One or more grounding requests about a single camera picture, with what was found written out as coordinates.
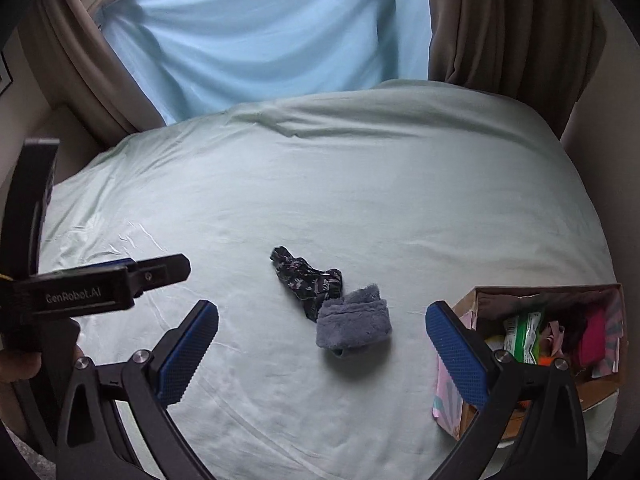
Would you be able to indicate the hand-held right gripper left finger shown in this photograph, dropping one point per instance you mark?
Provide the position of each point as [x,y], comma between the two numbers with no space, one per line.
[187,350]

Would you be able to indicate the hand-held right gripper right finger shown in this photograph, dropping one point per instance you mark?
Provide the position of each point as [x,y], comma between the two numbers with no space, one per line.
[457,355]

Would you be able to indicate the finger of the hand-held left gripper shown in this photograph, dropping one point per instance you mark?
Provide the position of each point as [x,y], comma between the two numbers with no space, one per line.
[105,264]
[162,272]

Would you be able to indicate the yellow round mirror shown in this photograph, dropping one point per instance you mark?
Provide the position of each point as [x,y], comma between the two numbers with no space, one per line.
[495,345]

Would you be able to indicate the pastel patterned cardboard box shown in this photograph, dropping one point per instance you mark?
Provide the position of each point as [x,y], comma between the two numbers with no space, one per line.
[495,305]

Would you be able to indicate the green snack packet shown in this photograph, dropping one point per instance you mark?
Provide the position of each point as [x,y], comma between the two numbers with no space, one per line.
[522,335]

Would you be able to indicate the orange pompom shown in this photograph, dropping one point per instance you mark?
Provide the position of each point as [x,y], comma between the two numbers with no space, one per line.
[545,358]

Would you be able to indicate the pink cloth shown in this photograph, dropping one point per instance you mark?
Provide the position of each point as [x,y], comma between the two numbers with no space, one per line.
[552,337]

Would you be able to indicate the grey-blue fluffy sock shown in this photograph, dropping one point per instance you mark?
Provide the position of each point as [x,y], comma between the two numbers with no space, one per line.
[355,320]

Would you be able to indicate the black scrunchie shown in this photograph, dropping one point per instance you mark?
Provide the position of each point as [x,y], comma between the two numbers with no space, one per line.
[572,327]

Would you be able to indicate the black patterned sock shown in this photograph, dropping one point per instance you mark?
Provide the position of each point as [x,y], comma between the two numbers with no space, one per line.
[300,275]

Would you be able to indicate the pink pouch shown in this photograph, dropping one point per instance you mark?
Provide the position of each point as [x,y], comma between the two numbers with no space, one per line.
[592,335]

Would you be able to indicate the person's left hand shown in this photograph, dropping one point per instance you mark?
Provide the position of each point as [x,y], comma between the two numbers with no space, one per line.
[20,365]

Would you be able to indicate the beige curtain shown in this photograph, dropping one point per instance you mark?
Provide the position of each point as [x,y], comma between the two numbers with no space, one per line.
[500,35]
[100,70]

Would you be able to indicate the bed with pale green sheet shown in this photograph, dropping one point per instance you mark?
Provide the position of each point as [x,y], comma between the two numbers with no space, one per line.
[350,185]

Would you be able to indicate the light blue hanging cloth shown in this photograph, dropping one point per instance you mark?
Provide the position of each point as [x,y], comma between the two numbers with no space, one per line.
[265,35]

